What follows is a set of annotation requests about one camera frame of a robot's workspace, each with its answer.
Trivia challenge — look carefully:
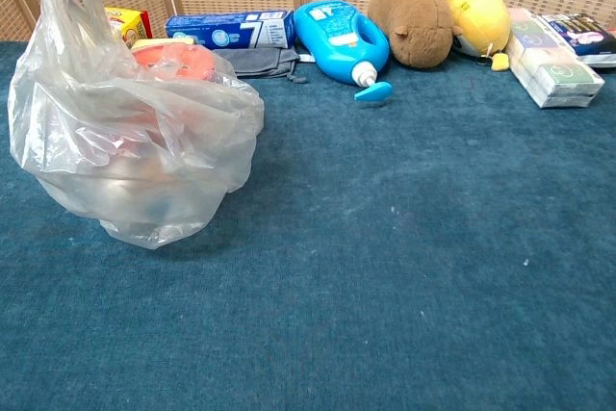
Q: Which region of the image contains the brown capybara plush toy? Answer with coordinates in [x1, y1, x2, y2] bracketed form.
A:
[368, 0, 455, 69]

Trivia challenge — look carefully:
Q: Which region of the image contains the blue pump detergent bottle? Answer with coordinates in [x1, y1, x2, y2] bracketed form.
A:
[293, 0, 394, 103]

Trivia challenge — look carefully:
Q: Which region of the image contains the yellow plush toy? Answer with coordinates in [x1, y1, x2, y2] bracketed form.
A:
[442, 0, 512, 72]

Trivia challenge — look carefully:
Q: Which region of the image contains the blue carpet table cover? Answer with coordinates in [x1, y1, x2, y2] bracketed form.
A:
[0, 39, 616, 411]

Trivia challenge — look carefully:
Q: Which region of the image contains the blue toothpaste box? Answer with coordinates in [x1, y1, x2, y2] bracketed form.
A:
[165, 9, 296, 50]

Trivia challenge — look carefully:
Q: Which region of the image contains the yellow snack box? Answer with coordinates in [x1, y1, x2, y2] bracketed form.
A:
[104, 6, 154, 50]

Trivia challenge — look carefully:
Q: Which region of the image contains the grey folded cloth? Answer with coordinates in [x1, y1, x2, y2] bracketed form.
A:
[211, 46, 309, 84]

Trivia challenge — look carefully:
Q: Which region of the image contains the red round object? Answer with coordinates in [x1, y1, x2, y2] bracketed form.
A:
[132, 42, 218, 83]

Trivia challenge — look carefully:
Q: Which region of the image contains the clear plastic shopping bag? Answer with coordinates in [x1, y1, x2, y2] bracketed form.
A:
[7, 0, 266, 251]

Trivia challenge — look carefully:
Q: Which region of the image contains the yellow sponge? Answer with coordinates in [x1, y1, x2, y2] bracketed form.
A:
[130, 37, 170, 52]

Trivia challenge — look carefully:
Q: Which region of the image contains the pastel tissue pack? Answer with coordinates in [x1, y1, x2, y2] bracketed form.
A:
[507, 7, 606, 110]

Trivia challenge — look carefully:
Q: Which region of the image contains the dark blue snack packet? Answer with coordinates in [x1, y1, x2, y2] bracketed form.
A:
[537, 12, 616, 69]

